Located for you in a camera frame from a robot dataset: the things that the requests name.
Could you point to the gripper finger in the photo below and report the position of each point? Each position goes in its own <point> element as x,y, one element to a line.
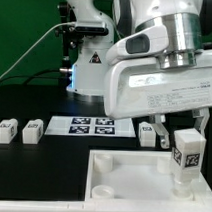
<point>201,117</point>

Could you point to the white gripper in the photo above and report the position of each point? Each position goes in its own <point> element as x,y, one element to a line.
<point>139,87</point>

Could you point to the white square table top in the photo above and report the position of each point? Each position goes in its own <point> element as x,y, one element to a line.
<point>133,175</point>

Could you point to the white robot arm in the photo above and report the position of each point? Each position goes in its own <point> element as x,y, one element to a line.
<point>186,22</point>

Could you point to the white sheet with tags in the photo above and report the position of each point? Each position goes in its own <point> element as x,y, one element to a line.
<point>90,126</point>

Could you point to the white L-shaped obstacle fence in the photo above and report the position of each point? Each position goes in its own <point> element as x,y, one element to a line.
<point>202,203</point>

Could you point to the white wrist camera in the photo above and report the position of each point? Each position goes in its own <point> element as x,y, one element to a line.
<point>147,42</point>

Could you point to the grey camera on stand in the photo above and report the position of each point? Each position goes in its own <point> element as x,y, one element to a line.
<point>91,28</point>

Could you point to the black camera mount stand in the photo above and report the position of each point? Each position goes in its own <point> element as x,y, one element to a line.
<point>70,41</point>

